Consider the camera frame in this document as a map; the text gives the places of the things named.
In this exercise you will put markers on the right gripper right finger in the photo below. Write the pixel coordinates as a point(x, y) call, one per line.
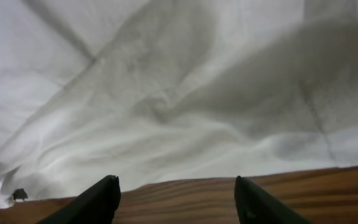
point(256, 206)

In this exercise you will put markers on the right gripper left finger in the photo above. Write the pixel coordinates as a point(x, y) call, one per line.
point(96, 205)

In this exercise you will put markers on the white t-shirt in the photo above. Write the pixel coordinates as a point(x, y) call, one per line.
point(153, 91)

